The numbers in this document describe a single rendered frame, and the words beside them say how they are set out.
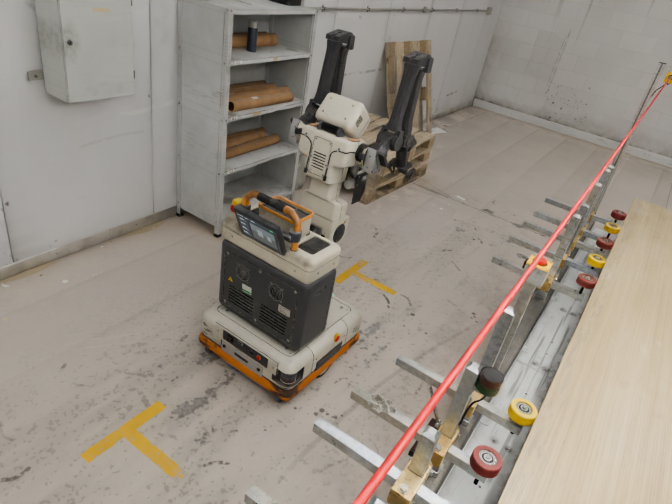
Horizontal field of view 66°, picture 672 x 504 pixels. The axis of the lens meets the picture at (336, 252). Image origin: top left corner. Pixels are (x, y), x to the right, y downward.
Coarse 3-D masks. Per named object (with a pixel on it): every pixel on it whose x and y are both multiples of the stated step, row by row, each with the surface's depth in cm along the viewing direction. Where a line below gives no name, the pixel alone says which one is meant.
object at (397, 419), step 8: (352, 392) 154; (360, 392) 154; (360, 400) 153; (368, 400) 152; (368, 408) 152; (384, 416) 150; (392, 416) 148; (400, 416) 149; (392, 424) 149; (400, 424) 147; (408, 424) 147; (456, 448) 142; (448, 456) 141; (456, 456) 140; (464, 456) 140; (456, 464) 141; (464, 464) 139; (472, 472) 138; (480, 480) 138
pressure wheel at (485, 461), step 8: (480, 448) 138; (488, 448) 138; (472, 456) 136; (480, 456) 136; (488, 456) 135; (496, 456) 136; (472, 464) 135; (480, 464) 133; (488, 464) 134; (496, 464) 134; (480, 472) 134; (488, 472) 133; (496, 472) 133
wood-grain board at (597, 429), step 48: (624, 240) 272; (624, 288) 227; (576, 336) 190; (624, 336) 195; (576, 384) 167; (624, 384) 171; (576, 432) 149; (624, 432) 152; (528, 480) 132; (576, 480) 135; (624, 480) 137
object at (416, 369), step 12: (396, 360) 173; (408, 360) 172; (420, 372) 169; (432, 372) 169; (432, 384) 168; (480, 408) 161; (492, 408) 160; (492, 420) 160; (504, 420) 157; (516, 432) 156
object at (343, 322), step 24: (216, 312) 264; (336, 312) 280; (360, 312) 287; (216, 336) 264; (264, 336) 255; (336, 336) 266; (240, 360) 259; (288, 360) 243; (312, 360) 253; (264, 384) 253; (288, 384) 245
